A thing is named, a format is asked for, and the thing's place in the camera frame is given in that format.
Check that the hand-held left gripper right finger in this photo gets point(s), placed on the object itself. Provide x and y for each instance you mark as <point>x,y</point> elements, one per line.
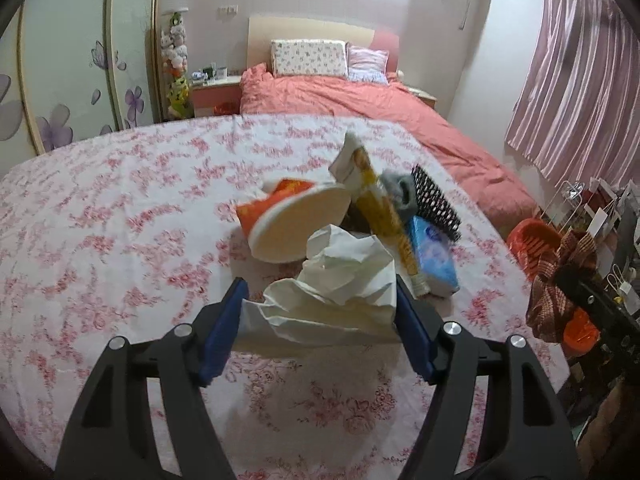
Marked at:
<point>415,335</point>

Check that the wardrobe with purple flowers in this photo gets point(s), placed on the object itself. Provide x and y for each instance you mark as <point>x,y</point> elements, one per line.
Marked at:
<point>65,60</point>

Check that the black hairbrush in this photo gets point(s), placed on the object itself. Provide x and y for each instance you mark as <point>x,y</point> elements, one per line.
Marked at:
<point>435,200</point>

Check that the pink striped pillow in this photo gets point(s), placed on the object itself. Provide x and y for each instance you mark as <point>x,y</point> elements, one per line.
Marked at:
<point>367,62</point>

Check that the yellow white tube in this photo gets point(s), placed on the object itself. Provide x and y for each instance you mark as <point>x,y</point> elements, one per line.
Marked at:
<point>380,205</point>

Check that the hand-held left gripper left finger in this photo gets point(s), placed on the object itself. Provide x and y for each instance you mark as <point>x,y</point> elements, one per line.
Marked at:
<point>225,330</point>

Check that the orange plastic basket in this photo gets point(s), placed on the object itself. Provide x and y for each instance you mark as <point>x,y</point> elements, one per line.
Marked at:
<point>532,245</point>

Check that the white wall socket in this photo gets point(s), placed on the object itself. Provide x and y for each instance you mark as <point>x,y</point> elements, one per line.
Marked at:
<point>227,9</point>

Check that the salmon bed duvet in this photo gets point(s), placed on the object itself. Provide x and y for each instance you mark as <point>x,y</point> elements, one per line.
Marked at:
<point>400,120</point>

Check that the wooden bedside table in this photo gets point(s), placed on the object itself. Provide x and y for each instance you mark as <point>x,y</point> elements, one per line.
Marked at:
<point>424,94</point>

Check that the dark green mug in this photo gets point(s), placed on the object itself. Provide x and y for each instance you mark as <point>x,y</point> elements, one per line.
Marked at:
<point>207,71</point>

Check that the blue tissue pack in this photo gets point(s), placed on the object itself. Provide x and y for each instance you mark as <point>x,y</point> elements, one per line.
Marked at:
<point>432,255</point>

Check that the pink white nightstand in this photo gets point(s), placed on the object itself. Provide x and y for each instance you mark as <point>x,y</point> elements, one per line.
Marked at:
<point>215,95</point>

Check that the brown plaid cloth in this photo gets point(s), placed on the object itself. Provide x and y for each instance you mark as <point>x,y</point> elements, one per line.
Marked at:
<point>555,290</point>

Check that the orange plastic bin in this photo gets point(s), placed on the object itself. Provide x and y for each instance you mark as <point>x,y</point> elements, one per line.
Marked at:
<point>580,335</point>

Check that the pink floral tablecloth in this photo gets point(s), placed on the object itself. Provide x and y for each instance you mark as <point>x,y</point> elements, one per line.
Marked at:
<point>125,260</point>

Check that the cream pink headboard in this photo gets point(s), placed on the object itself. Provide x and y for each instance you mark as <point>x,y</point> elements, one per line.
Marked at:
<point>310,30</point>

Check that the white paper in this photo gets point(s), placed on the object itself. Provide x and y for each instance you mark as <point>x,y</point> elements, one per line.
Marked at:
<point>325,300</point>

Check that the floral white pillow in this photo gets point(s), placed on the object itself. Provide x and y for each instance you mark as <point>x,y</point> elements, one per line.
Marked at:
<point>307,57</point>

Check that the grey sock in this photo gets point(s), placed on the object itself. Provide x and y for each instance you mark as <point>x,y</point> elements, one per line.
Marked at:
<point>397,190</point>

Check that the pink striped curtain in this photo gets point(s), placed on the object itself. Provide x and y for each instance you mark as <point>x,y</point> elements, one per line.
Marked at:
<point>575,85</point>

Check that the orange paper cup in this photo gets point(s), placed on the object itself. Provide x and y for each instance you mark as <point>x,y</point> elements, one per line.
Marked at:
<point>305,225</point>

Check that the hanging column of plush toys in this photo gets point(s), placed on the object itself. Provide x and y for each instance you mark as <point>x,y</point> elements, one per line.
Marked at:
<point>175,60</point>

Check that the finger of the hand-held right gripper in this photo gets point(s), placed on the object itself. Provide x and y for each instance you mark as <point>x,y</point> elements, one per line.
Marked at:
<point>610,310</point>

